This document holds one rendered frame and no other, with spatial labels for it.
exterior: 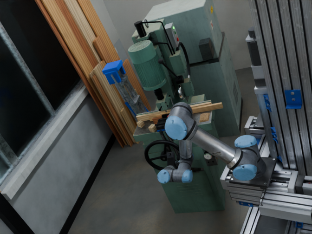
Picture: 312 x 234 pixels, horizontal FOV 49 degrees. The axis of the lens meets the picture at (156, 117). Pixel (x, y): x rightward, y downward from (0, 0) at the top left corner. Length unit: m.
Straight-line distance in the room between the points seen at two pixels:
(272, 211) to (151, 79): 1.12
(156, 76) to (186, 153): 0.63
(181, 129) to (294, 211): 0.73
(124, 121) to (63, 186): 1.03
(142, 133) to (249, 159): 0.98
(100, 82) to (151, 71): 1.50
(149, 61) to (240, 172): 0.97
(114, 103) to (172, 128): 2.22
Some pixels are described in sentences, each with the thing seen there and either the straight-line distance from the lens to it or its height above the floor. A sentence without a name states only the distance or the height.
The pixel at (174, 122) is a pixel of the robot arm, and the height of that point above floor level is 1.35.
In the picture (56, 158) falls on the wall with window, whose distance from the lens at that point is 3.46.
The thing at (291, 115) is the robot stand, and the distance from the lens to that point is 1.91.
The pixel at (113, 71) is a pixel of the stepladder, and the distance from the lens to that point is 3.19.
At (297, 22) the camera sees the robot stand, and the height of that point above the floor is 1.62.
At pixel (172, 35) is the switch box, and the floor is 1.42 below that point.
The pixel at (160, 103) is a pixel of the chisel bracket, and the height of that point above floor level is 1.06.
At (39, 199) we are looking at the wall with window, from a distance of 3.27.
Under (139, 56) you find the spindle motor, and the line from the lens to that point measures 2.28.
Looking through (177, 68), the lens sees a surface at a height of 1.20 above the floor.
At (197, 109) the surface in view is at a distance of 2.51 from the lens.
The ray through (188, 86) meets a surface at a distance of 2.60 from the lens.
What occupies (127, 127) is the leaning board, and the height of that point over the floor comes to 0.24.
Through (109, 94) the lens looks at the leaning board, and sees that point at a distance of 3.81.
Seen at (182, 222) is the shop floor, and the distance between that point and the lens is 3.04.
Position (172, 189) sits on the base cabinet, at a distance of 2.88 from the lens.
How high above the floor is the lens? 2.25
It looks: 30 degrees down
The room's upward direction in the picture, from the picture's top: 23 degrees counter-clockwise
